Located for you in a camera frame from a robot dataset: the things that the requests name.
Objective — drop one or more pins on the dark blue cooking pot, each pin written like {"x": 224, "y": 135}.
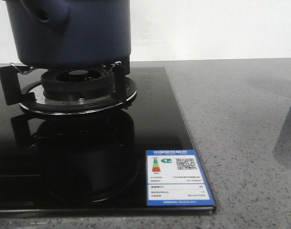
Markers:
{"x": 60, "y": 34}

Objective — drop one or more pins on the blue energy label sticker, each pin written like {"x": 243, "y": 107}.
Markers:
{"x": 175, "y": 177}

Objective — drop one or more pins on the black glass gas stove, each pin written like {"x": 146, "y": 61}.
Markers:
{"x": 91, "y": 164}

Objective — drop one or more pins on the black right burner head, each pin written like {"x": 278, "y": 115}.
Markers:
{"x": 70, "y": 85}

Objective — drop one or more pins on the black right pan support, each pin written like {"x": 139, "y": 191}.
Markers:
{"x": 32, "y": 99}

